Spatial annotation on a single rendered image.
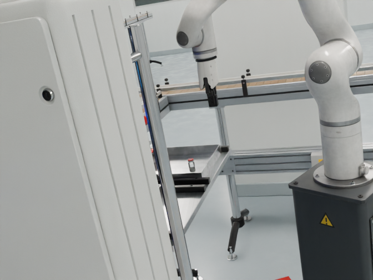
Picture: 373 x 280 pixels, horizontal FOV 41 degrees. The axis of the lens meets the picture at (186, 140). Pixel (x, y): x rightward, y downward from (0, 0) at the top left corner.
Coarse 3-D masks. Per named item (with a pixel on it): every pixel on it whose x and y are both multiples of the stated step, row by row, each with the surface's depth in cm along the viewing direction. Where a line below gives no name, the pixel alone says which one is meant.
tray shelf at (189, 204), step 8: (224, 152) 188; (224, 160) 182; (216, 168) 174; (208, 176) 169; (216, 176) 171; (208, 184) 163; (192, 192) 159; (200, 192) 158; (208, 192) 161; (184, 200) 155; (192, 200) 154; (200, 200) 153; (184, 208) 149; (192, 208) 148; (184, 216) 145; (192, 216) 145; (168, 224) 142; (184, 224) 140; (184, 232) 138
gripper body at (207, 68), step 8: (216, 56) 170; (200, 64) 167; (208, 64) 167; (200, 72) 168; (208, 72) 167; (216, 72) 174; (200, 80) 169; (208, 80) 168; (216, 80) 173; (200, 88) 170
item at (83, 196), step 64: (0, 0) 69; (64, 0) 63; (0, 64) 66; (64, 64) 64; (128, 64) 76; (0, 128) 70; (64, 128) 66; (128, 128) 76; (0, 192) 75; (64, 192) 70; (128, 192) 75; (0, 256) 81; (64, 256) 75; (128, 256) 75
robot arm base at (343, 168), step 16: (320, 128) 151; (336, 128) 145; (352, 128) 145; (336, 144) 147; (352, 144) 146; (336, 160) 149; (352, 160) 148; (320, 176) 156; (336, 176) 151; (352, 176) 149; (368, 176) 150
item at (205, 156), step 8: (208, 144) 189; (216, 144) 187; (168, 152) 195; (176, 152) 194; (184, 152) 193; (192, 152) 192; (200, 152) 191; (208, 152) 190; (216, 152) 182; (176, 160) 189; (184, 160) 187; (200, 160) 184; (208, 160) 183; (216, 160) 182; (176, 168) 180; (184, 168) 179; (200, 168) 176; (208, 168) 172; (176, 176) 168; (184, 176) 167; (192, 176) 166; (200, 176) 165
